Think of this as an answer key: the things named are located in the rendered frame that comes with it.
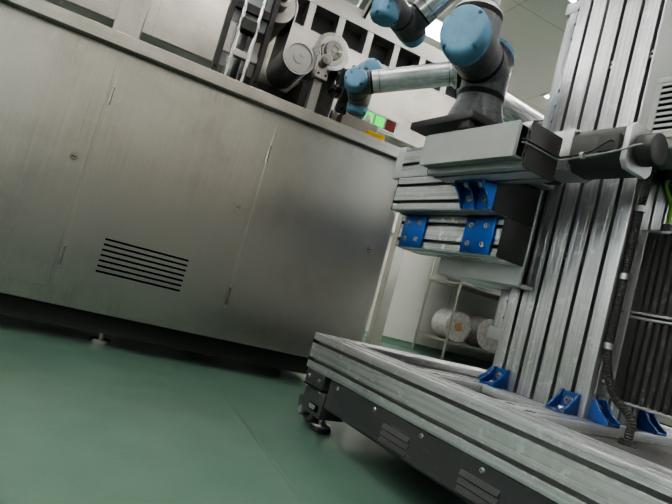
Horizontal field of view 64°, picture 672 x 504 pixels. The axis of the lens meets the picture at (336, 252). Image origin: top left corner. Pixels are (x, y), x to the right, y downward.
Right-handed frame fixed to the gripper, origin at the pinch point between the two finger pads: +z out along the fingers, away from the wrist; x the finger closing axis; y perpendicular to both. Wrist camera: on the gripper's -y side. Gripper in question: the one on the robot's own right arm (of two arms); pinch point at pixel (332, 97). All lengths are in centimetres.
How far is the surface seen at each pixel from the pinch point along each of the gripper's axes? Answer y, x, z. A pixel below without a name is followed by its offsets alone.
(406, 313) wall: -76, -224, 263
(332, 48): 16.1, 7.0, -5.3
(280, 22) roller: 18.1, 28.5, -2.0
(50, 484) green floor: -109, 63, -122
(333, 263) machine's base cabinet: -66, -7, -29
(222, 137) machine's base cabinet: -37, 41, -29
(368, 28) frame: 49, -18, 30
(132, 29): -5, 76, 4
